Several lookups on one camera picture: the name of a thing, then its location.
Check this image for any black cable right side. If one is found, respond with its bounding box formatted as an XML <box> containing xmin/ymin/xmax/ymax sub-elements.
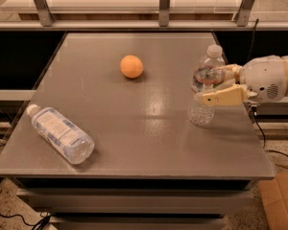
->
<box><xmin>246</xmin><ymin>99</ymin><xmax>288</xmax><ymax>171</ymax></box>

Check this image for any metal frame rail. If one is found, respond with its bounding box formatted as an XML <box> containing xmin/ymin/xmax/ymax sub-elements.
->
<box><xmin>0</xmin><ymin>0</ymin><xmax>288</xmax><ymax>32</ymax></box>

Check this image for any black cable on floor left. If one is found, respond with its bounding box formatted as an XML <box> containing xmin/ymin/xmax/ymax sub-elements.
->
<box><xmin>0</xmin><ymin>208</ymin><xmax>52</xmax><ymax>230</ymax></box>

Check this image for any clear water bottle red label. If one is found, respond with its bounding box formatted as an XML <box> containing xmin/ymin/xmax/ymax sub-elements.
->
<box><xmin>188</xmin><ymin>45</ymin><xmax>226</xmax><ymax>127</ymax></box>

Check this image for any clear bottle blue white label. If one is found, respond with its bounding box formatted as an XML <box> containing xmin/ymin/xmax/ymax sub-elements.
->
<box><xmin>26</xmin><ymin>104</ymin><xmax>95</xmax><ymax>165</ymax></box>

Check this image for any orange fruit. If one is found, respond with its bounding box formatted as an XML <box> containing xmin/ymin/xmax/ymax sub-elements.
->
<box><xmin>120</xmin><ymin>55</ymin><xmax>144</xmax><ymax>79</ymax></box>

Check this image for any brown cardboard box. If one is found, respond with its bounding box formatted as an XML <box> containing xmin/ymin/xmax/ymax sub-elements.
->
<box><xmin>258</xmin><ymin>171</ymin><xmax>288</xmax><ymax>230</ymax></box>

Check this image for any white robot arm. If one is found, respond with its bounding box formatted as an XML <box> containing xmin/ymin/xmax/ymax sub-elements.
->
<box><xmin>195</xmin><ymin>56</ymin><xmax>288</xmax><ymax>106</ymax></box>

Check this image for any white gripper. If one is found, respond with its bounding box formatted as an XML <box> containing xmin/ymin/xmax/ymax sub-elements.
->
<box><xmin>195</xmin><ymin>56</ymin><xmax>288</xmax><ymax>106</ymax></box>

